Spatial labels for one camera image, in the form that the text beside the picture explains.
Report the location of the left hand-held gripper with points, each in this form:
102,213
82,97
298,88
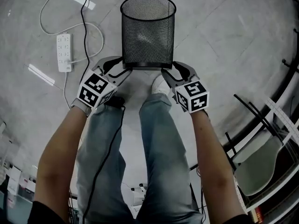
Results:
93,83

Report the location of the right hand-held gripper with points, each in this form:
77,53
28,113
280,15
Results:
194,97

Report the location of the black mesh waste bin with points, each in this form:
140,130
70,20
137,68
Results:
148,38

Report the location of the person's right forearm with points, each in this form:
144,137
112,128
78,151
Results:
210,162

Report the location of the person's left forearm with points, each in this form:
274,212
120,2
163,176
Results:
58,153

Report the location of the person's right white shoe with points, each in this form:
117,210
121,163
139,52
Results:
158,85

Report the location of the white power strip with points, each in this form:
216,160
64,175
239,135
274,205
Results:
64,48

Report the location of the person's blue jeans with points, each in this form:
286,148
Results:
163,148

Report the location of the white perforated rack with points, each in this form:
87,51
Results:
280,112

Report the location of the black metal stand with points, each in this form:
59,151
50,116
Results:
290,66

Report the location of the grey folding chair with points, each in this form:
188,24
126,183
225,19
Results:
257,171

